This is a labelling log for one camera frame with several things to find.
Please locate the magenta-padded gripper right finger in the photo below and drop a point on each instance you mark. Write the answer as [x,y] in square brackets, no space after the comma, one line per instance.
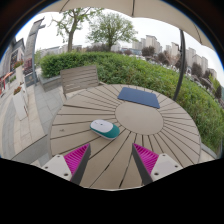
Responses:
[146,158]

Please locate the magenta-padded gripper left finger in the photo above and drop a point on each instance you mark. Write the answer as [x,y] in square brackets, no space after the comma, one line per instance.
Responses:
[77,158]

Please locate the white and teal computer mouse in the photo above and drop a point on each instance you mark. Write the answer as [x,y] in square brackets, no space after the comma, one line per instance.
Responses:
[104,128]

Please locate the blue rectangular mouse pad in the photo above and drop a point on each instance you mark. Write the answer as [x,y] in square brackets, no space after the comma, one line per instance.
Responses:
[138,97]

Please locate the white planter box with flowers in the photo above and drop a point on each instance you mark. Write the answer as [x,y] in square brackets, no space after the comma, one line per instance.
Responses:
[20,105]

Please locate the grey slatted outdoor chair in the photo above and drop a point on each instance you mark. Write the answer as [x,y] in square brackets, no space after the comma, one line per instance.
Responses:
[78,78]

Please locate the green hedge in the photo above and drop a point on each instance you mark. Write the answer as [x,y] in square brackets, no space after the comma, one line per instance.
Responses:
[133,70]

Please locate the dark curved umbrella pole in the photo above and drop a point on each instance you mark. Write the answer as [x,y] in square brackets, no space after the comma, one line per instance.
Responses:
[182,60]

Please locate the group of high-rise buildings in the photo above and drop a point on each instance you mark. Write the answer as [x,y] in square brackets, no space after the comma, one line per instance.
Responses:
[173,50]

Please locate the sparse-leaved tree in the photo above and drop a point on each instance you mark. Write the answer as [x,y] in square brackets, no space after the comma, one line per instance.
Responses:
[70,40]

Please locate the tall dark sign pillar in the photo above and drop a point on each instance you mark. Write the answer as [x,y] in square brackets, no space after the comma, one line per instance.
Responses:
[30,46]

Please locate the bushy round-crowned tree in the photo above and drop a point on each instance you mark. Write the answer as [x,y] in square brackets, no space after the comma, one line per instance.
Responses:
[111,28]

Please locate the beige patio umbrella canopy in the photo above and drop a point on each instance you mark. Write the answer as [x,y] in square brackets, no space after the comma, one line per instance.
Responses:
[100,4]

